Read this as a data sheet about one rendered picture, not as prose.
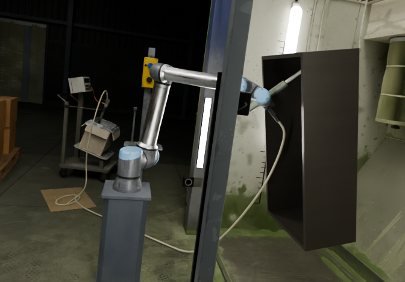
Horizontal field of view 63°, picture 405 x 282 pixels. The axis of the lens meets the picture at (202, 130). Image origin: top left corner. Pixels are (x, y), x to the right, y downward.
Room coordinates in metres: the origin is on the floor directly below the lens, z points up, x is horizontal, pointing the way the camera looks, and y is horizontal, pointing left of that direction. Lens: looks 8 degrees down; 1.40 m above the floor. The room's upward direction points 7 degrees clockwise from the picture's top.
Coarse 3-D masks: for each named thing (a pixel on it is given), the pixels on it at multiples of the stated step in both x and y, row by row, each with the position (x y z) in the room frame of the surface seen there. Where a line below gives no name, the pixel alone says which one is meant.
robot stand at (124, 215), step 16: (112, 192) 2.02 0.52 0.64; (144, 192) 2.10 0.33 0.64; (112, 208) 1.98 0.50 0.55; (128, 208) 2.00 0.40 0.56; (144, 208) 2.03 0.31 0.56; (112, 224) 1.98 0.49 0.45; (128, 224) 2.00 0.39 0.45; (144, 224) 2.05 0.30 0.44; (112, 240) 1.98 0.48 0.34; (128, 240) 2.00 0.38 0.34; (112, 256) 1.98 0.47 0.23; (128, 256) 2.01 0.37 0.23; (96, 272) 2.11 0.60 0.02; (112, 272) 1.99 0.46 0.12; (128, 272) 2.01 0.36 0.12
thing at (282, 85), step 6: (300, 72) 2.27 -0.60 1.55; (288, 78) 2.29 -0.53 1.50; (282, 84) 2.27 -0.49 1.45; (270, 90) 2.29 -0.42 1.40; (276, 90) 2.28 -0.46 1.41; (252, 102) 2.31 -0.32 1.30; (252, 108) 2.30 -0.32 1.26; (270, 108) 2.27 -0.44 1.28; (276, 114) 2.25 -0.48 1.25; (276, 120) 2.24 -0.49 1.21
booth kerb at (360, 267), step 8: (328, 248) 2.88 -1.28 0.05; (336, 248) 2.78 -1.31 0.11; (344, 248) 2.69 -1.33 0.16; (344, 256) 2.67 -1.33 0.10; (352, 256) 2.58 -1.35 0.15; (352, 264) 2.56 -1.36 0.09; (360, 264) 2.47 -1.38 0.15; (360, 272) 2.46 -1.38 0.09; (368, 272) 2.38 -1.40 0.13; (368, 280) 2.36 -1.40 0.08; (376, 280) 2.29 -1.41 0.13; (384, 280) 2.23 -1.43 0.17
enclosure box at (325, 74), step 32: (288, 64) 2.50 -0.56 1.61; (320, 64) 1.89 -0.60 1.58; (352, 64) 1.94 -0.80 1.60; (288, 96) 2.51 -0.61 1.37; (320, 96) 1.90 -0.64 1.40; (352, 96) 1.95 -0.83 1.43; (288, 128) 2.52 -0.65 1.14; (320, 128) 1.91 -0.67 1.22; (352, 128) 1.96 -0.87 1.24; (288, 160) 2.53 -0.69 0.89; (320, 160) 1.92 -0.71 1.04; (352, 160) 1.97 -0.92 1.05; (288, 192) 2.55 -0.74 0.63; (320, 192) 1.93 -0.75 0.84; (352, 192) 1.98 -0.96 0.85; (288, 224) 2.29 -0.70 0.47; (320, 224) 1.94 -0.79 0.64; (352, 224) 1.99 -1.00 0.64
